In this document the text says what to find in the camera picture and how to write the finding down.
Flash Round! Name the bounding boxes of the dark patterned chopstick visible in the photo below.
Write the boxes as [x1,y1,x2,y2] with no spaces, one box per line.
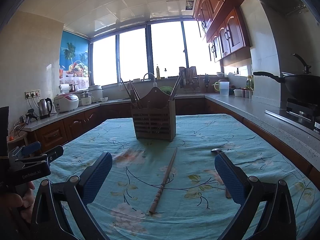
[149,148,177,215]

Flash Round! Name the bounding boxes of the patterned wooden chopstick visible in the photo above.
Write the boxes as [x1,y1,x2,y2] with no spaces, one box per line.
[120,79,137,108]

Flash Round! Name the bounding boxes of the light bamboo chopstick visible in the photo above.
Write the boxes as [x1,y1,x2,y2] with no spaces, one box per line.
[129,80,142,108]

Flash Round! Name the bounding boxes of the thin steel chopstick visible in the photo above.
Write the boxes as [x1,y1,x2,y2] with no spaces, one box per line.
[171,74,184,102]

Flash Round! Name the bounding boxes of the kitchen faucet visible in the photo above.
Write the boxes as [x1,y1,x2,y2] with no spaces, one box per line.
[143,72,158,87]

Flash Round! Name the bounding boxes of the left hand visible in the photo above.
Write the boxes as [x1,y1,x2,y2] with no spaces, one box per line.
[1,181,35,223]

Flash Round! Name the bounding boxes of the wooden side shelf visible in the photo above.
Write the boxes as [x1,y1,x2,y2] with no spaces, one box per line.
[7,131,29,151]

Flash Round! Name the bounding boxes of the electric kettle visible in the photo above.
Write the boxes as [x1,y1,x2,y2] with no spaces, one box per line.
[37,98,53,120]

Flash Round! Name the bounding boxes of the white pink rice cooker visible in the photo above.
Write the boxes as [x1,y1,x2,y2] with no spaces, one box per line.
[54,94,79,113]

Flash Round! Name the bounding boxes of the small steel cooker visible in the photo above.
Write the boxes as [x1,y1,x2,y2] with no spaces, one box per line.
[81,91,92,106]

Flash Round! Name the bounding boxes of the steel spoon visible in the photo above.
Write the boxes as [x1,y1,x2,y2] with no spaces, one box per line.
[210,148,232,199]

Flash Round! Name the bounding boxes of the white cooker pot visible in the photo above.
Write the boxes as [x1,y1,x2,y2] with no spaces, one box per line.
[88,85,103,103]

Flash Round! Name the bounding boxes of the teal floral tablecloth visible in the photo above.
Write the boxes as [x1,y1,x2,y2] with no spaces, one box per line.
[49,114,319,239]

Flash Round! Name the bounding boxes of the fruit poster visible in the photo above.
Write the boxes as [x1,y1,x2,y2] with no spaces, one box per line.
[59,31,89,90]

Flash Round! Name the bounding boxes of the gas stove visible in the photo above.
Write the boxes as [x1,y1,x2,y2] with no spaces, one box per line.
[265,98,319,137]

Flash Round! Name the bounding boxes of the wooden utensil holder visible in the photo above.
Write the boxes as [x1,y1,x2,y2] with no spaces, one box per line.
[131,87,176,141]

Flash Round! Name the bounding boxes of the oil bottle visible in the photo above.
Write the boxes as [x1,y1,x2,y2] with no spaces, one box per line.
[246,75,254,90]

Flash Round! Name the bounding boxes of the black wok pan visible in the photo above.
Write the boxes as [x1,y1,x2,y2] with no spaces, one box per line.
[253,53,320,105]

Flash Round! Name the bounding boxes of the green colander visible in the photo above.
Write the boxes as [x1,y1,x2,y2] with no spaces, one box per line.
[160,86,173,95]

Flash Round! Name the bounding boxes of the knife rack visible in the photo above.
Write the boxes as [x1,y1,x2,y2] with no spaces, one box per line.
[179,66,199,90]

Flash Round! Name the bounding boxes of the upper wooden cabinets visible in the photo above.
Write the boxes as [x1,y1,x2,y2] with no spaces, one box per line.
[193,0,250,62]

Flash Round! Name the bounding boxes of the wall power strip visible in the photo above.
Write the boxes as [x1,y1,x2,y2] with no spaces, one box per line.
[24,89,41,99]

